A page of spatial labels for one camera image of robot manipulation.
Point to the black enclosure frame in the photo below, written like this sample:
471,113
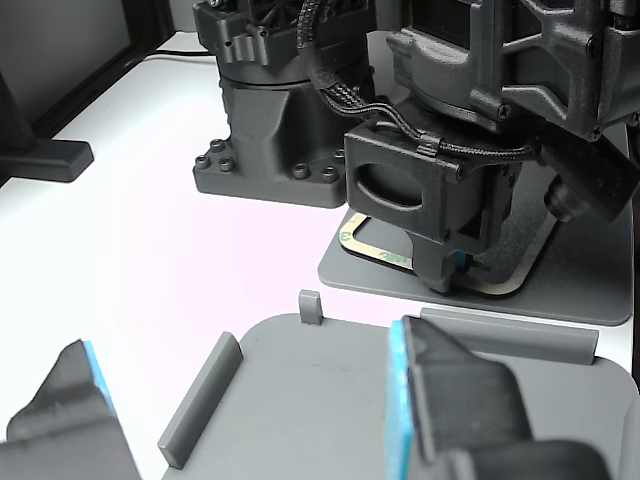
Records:
100,65

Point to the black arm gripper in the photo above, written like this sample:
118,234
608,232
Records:
440,200

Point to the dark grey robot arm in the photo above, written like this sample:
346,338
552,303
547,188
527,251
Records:
270,140

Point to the beige rectangular adhesive frame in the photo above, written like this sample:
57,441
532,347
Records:
380,252

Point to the light grey frame holder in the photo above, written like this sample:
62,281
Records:
325,390

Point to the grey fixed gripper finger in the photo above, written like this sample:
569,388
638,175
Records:
65,430
460,400

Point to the dark grey rectangular mat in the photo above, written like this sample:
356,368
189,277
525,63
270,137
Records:
575,280

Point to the black stand foot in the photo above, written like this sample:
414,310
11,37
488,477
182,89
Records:
55,160

